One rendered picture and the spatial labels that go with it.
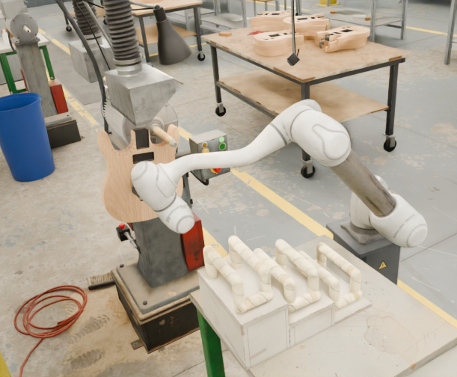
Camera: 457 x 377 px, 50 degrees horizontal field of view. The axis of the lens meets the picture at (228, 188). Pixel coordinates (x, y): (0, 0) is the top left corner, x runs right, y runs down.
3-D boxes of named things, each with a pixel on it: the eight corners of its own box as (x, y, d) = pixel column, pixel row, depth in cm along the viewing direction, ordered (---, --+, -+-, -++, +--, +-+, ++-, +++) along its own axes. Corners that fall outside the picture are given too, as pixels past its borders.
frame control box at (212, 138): (173, 177, 255) (166, 131, 243) (210, 165, 264) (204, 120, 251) (194, 196, 236) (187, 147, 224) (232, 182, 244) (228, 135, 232)
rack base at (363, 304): (282, 277, 168) (282, 274, 168) (317, 261, 174) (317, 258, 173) (335, 325, 147) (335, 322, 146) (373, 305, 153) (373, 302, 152)
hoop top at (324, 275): (294, 258, 162) (294, 251, 160) (302, 255, 163) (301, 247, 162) (333, 292, 146) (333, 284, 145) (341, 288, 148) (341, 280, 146)
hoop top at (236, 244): (226, 244, 145) (225, 235, 144) (235, 240, 146) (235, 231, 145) (262, 281, 129) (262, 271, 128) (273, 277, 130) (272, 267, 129)
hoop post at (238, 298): (232, 308, 133) (229, 281, 128) (241, 304, 134) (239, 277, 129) (238, 316, 130) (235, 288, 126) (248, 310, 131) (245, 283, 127)
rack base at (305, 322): (241, 295, 162) (239, 274, 158) (283, 277, 169) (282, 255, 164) (290, 348, 141) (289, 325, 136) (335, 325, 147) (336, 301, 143)
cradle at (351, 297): (328, 307, 152) (328, 299, 150) (357, 292, 156) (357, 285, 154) (336, 313, 149) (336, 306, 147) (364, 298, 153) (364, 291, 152)
